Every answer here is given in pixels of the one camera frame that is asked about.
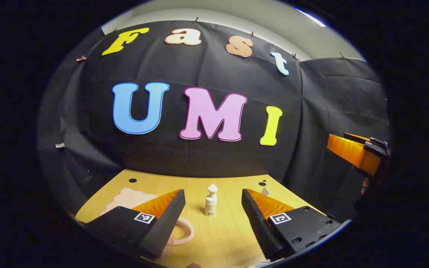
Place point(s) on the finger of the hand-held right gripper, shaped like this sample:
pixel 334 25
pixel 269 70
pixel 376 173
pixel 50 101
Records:
pixel 354 152

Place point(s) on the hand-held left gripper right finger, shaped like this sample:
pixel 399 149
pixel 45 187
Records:
pixel 259 227

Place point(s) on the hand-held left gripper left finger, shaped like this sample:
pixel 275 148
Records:
pixel 166 227

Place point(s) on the white squeeze tube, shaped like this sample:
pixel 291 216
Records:
pixel 265 191

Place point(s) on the white pump bottle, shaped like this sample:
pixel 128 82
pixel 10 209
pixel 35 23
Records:
pixel 210 204

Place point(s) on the black backdrop cloth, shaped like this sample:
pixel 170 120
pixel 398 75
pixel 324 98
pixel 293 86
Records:
pixel 199 160

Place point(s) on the small silver clip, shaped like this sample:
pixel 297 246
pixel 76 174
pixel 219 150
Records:
pixel 60 145

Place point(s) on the small pink clip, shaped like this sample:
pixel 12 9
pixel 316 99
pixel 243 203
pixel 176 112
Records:
pixel 81 58

